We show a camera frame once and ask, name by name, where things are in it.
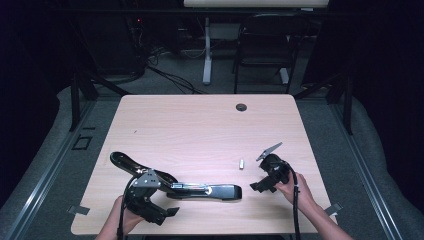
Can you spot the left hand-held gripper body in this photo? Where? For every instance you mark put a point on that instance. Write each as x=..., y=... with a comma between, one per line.
x=143, y=200

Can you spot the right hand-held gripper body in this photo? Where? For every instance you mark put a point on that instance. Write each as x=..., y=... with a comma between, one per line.
x=275, y=168

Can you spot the black long-reach stapler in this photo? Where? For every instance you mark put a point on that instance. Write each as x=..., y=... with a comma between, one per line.
x=220, y=192

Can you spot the person's left hand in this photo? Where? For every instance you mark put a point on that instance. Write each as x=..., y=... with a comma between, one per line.
x=133, y=221

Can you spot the person's right hand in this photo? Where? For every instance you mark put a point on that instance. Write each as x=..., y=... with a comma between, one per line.
x=300, y=195

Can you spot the grey tape tab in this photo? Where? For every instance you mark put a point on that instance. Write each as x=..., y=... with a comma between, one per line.
x=78, y=210
x=334, y=208

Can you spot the black tape square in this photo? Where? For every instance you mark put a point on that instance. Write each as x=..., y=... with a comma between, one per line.
x=74, y=142

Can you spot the black tape strip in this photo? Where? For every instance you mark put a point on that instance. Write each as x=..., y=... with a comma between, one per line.
x=89, y=128

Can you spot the white desk leg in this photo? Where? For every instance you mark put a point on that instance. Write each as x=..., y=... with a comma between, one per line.
x=207, y=60
x=284, y=76

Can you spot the black metal stand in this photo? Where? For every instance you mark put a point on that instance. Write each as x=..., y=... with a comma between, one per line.
x=348, y=106
x=75, y=100

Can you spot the black folding chair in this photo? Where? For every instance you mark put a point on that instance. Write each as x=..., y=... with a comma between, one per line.
x=266, y=40

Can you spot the black curtain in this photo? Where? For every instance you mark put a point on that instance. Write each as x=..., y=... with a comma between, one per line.
x=393, y=100
x=23, y=100

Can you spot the dark equipment with red light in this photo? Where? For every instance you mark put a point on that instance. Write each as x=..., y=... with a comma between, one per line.
x=136, y=40

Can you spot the aluminium floor rail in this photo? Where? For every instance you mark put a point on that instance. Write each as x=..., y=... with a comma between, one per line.
x=366, y=180
x=40, y=190

